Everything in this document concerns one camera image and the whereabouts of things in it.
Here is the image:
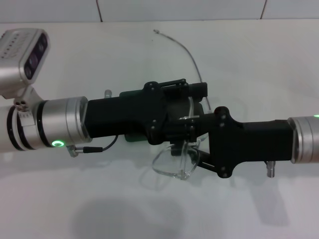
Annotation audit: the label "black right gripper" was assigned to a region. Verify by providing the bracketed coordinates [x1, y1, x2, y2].
[170, 106, 293, 179]

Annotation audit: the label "clear plastic glasses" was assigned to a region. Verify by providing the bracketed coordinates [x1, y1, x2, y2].
[152, 29, 213, 181]

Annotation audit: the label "right gripper silver connector plug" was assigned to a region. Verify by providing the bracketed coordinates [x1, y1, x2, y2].
[266, 161, 276, 178]

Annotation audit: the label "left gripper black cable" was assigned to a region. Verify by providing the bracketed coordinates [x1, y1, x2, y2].
[65, 135, 120, 158]

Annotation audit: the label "green glasses case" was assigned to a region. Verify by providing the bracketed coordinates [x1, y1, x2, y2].
[119, 90, 205, 143]

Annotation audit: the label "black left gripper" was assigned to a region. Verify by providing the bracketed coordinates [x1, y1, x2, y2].
[86, 78, 208, 146]

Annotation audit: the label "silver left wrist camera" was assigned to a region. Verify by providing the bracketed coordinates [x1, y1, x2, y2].
[0, 28, 52, 99]

